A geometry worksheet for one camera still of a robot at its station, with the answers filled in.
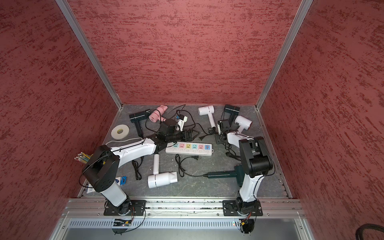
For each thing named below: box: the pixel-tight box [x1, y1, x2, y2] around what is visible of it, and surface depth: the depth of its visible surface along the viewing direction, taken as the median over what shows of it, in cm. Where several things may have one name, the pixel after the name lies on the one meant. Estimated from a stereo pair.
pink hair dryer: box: [148, 105, 169, 123], surface depth 111 cm
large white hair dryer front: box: [147, 153, 178, 189], surface depth 81 cm
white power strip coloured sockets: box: [165, 142, 214, 157], surface depth 94 cm
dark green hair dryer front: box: [203, 164, 245, 187], surface depth 85 cm
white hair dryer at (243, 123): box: [234, 115, 253, 134], surface depth 108 cm
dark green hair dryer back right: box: [223, 104, 240, 127], surface depth 116 cm
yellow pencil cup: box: [74, 152, 94, 164], surface depth 76 cm
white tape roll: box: [111, 124, 130, 140], surface depth 106 cm
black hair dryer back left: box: [129, 109, 151, 138], surface depth 109 cm
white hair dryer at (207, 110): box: [197, 105, 216, 129], surface depth 115 cm
